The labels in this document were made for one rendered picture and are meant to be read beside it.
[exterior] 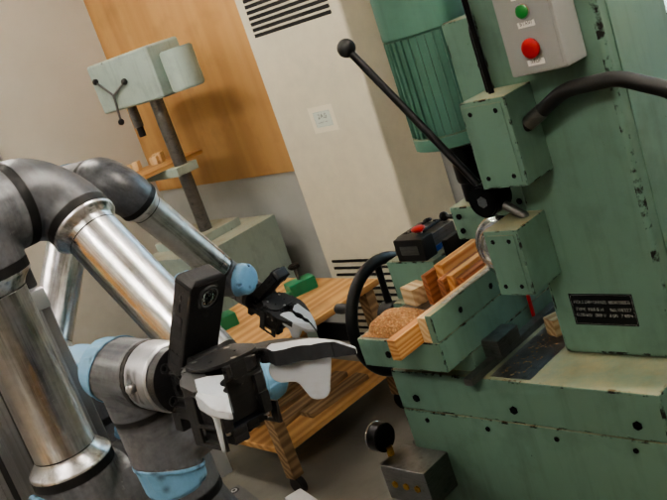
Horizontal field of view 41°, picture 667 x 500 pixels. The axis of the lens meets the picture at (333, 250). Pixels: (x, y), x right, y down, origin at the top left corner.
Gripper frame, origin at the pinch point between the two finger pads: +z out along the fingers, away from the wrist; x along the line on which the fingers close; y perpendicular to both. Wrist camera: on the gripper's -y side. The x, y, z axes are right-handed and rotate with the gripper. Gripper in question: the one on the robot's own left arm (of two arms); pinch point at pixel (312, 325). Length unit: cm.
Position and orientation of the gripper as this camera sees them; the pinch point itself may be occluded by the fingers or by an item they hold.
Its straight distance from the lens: 211.9
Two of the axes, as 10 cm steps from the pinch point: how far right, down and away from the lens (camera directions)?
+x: -6.6, 4.1, -6.3
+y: -0.7, 8.0, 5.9
